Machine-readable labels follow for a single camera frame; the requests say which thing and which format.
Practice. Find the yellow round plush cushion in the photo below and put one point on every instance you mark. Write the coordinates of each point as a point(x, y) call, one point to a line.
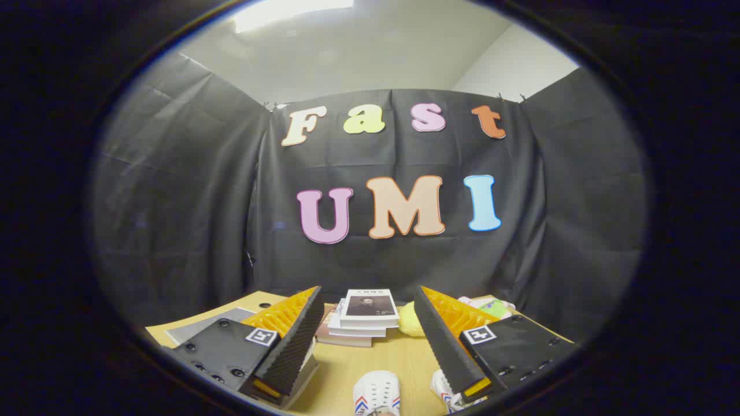
point(409, 320)

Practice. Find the white striped canvas shoe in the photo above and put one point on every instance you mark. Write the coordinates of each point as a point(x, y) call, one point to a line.
point(444, 396)
point(377, 393)

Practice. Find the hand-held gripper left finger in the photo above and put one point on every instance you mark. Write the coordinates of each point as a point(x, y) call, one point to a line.
point(300, 341)

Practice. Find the ceiling light panel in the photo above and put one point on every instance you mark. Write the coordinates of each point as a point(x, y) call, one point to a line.
point(289, 12)

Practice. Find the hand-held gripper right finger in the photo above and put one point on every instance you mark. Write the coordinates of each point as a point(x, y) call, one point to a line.
point(439, 341)

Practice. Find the brown book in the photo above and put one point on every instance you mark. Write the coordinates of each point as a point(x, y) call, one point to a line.
point(324, 332)

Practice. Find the pink and green plush toy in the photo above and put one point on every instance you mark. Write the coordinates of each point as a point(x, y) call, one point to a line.
point(490, 306)

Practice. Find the cream fabric storage box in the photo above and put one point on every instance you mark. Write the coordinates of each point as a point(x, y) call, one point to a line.
point(214, 324)

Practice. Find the black backdrop cloth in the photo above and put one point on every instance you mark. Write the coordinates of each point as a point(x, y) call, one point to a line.
point(173, 202)

